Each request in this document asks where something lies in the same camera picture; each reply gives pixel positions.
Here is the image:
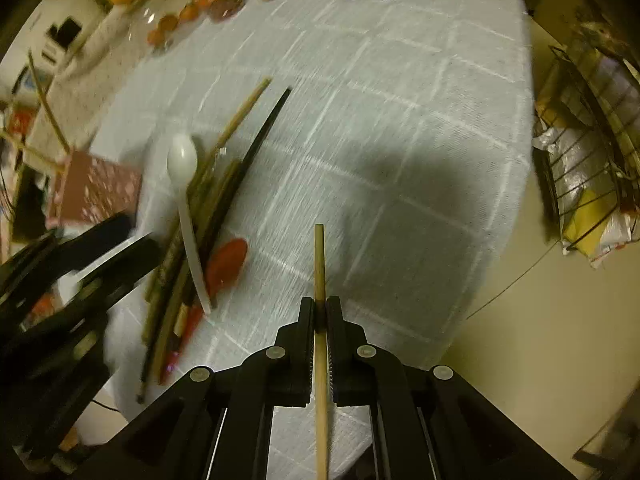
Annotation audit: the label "white plastic spoon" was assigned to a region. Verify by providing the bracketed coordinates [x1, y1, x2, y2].
[166, 132, 213, 315]

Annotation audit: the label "pink perforated utensil holder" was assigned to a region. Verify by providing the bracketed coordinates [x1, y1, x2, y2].
[45, 149, 144, 227]

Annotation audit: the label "black chopstick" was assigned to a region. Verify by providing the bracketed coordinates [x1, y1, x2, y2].
[137, 88, 292, 403]

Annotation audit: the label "grey checked tablecloth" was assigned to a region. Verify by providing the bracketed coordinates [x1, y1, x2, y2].
[55, 0, 533, 480]

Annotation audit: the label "brown wooden chopstick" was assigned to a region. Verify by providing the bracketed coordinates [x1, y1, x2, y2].
[150, 260, 193, 386]
[145, 160, 242, 303]

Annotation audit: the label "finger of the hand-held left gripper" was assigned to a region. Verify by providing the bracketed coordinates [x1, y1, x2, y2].
[50, 211, 136, 278]
[77, 234, 162, 311]

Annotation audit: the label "small oranges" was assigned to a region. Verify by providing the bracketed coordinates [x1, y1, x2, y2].
[122, 0, 251, 56]

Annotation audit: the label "plain wooden chopstick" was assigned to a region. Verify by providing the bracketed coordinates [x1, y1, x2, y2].
[313, 224, 332, 480]

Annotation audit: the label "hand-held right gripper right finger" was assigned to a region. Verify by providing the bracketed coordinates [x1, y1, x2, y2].
[326, 296, 576, 480]

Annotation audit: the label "floral cloth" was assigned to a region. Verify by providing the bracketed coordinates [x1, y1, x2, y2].
[25, 0, 166, 161]

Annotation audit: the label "red plastic spoon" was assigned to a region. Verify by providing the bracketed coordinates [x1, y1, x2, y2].
[160, 238, 249, 381]

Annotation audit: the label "black wire rack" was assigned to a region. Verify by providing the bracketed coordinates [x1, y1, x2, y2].
[532, 20, 640, 268]

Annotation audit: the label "yellowish wooden chopstick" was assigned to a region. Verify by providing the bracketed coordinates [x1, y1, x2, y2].
[27, 50, 71, 155]
[0, 131, 63, 167]

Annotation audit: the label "silver foil bag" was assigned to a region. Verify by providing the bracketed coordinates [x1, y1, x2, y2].
[532, 125, 621, 251]

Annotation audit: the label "yellow bag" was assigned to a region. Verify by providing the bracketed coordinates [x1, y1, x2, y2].
[562, 185, 632, 261]

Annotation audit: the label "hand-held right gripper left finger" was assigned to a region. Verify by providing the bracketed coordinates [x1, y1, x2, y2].
[75, 297, 318, 480]

